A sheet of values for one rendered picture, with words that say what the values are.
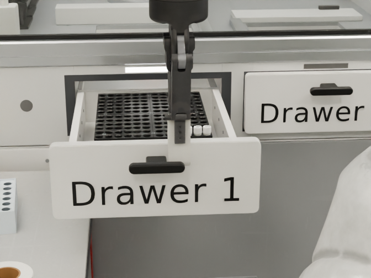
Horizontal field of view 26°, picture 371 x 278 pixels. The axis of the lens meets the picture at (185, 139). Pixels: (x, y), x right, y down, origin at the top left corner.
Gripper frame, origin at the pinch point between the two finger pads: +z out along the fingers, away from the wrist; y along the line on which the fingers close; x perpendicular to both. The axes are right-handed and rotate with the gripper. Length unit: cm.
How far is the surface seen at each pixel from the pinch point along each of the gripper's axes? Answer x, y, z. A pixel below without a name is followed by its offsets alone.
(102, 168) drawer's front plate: 10.4, 1.1, 4.3
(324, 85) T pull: -27.5, 31.4, 2.6
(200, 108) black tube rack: -5.0, 23.9, 3.7
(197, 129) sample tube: -3.5, 11.3, 2.7
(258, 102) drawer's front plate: -16.2, 33.2, 5.9
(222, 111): -8.8, 24.0, 4.3
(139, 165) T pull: 5.4, -2.3, 2.5
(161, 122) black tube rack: 1.6, 17.7, 3.7
